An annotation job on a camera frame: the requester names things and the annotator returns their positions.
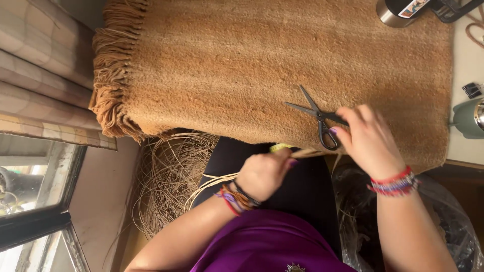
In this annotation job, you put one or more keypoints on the person's right hand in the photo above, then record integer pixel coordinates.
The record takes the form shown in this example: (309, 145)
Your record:
(368, 143)

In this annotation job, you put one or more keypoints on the person's left hand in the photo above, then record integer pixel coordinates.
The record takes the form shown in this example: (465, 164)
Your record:
(262, 173)

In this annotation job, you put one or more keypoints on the bundle of tan straw strands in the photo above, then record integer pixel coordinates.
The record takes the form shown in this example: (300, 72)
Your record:
(223, 179)

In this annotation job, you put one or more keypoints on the black scissors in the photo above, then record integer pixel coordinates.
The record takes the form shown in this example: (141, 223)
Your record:
(321, 119)

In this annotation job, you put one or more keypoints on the yellow measuring tape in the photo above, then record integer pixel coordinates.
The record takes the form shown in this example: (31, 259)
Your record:
(280, 146)

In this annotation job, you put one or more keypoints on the black trousers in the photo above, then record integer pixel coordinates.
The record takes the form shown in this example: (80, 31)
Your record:
(310, 189)

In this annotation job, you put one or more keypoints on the purple garment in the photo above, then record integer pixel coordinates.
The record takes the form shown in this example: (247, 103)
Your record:
(264, 245)

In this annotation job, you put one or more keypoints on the coil of loose straw fibre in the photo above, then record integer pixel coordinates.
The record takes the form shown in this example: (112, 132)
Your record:
(170, 185)

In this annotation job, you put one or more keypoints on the silver brooch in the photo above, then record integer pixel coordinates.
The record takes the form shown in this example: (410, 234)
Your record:
(294, 268)

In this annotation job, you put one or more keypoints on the brown fringed woolen blanket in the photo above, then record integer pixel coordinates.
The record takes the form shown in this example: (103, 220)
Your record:
(272, 71)

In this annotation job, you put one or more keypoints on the grey green metal mug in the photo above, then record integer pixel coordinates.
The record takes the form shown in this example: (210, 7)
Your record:
(469, 118)

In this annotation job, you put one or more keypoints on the clear plastic bag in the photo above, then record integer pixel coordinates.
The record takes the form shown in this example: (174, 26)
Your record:
(446, 226)

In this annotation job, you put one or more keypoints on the black binder clip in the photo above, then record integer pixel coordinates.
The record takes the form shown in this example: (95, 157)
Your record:
(472, 90)

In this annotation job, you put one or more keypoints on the steel bottle with sticker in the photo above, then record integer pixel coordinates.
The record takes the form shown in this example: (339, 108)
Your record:
(400, 11)

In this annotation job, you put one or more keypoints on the black plastic object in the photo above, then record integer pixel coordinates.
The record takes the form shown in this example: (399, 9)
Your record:
(452, 9)

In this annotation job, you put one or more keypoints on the checked beige curtain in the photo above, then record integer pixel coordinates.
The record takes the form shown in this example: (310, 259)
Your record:
(45, 71)

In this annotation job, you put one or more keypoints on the window with dark frame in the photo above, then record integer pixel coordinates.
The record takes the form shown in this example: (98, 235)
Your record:
(34, 204)

